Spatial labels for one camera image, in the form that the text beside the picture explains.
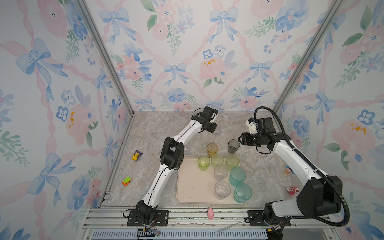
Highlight aluminium corner post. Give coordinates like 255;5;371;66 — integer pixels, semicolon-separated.
73;0;135;116
273;0;345;112

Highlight pink blue toy figure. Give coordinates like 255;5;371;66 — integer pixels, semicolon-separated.
284;166;295;175

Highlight smoky grey plastic cup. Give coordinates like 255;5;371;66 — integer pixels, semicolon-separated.
228;139;241;154

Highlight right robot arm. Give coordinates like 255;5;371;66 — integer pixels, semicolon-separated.
238;118;350;227

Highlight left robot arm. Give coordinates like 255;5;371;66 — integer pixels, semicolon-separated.
131;106;219;226

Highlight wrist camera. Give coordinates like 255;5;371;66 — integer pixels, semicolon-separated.
246;118;259;135
209;109;219;121

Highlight aluminium left corner post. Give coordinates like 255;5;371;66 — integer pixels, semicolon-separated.
73;0;135;116

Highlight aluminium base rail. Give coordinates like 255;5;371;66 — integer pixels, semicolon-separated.
80;206;334;240

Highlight black corrugated cable hose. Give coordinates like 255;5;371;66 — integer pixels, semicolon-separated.
253;106;351;228

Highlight aluminium right corner post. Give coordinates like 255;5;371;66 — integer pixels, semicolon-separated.
273;0;345;112

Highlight purple yellow toy figure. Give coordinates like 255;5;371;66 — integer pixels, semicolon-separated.
132;150;143;161

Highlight dimpled yellow-green plastic cup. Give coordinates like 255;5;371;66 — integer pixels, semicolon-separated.
226;154;240;170

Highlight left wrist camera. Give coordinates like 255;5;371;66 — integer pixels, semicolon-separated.
209;109;219;121

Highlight smooth green plastic cup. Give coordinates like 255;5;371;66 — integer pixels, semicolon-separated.
197;156;211;171

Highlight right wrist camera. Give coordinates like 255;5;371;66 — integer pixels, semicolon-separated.
246;118;259;135

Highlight dimpled teal plastic cup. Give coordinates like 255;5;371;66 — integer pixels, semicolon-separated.
234;183;253;204

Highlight dimpled clear cup front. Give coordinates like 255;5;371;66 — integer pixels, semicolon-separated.
214;164;229;181

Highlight smooth clear plastic cup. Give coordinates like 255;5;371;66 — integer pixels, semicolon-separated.
214;181;231;200

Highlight yellow plastic cup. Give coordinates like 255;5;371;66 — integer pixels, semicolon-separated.
206;143;219;158

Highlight dimpled light green cup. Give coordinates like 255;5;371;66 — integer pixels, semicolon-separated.
211;155;224;168

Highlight pink pig toy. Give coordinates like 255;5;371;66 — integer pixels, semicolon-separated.
207;208;215;220

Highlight green orange toy car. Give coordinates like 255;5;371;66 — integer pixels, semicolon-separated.
122;177;132;187

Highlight cream plastic tray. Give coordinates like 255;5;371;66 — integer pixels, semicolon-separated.
177;158;238;205

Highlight dimpled clear cup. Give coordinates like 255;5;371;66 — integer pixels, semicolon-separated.
214;164;229;181
213;125;222;136

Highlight small clear glass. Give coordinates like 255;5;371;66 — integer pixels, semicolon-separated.
184;144;192;157

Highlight pink bear toy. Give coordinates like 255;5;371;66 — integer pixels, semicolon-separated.
286;187;300;196

